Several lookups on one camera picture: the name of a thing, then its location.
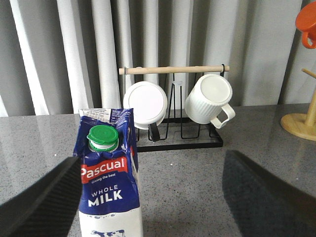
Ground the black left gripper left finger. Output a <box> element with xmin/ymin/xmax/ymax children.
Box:
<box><xmin>0</xmin><ymin>157</ymin><xmax>82</xmax><ymax>237</ymax></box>

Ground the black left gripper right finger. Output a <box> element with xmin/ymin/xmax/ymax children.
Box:
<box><xmin>222</xmin><ymin>150</ymin><xmax>316</xmax><ymax>237</ymax></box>

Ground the blue Pascual milk carton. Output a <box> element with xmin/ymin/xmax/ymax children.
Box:
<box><xmin>74</xmin><ymin>109</ymin><xmax>143</xmax><ymax>237</ymax></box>

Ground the wooden mug tree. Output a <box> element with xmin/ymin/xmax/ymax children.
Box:
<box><xmin>280</xmin><ymin>68</ymin><xmax>316</xmax><ymax>141</ymax></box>

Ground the white ribbed mug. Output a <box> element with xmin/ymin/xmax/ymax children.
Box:
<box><xmin>185</xmin><ymin>74</ymin><xmax>236</xmax><ymax>129</ymax></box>

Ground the grey curtain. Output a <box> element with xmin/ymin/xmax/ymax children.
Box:
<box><xmin>0</xmin><ymin>0</ymin><xmax>316</xmax><ymax>117</ymax></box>

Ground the orange enamel mug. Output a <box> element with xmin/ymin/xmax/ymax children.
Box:
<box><xmin>295</xmin><ymin>1</ymin><xmax>316</xmax><ymax>49</ymax></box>

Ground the black wire cup rack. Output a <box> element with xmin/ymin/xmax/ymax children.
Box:
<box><xmin>118</xmin><ymin>64</ymin><xmax>230</xmax><ymax>152</ymax></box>

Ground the white mug black handle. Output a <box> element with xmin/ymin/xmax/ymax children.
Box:
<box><xmin>123</xmin><ymin>81</ymin><xmax>167</xmax><ymax>142</ymax></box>

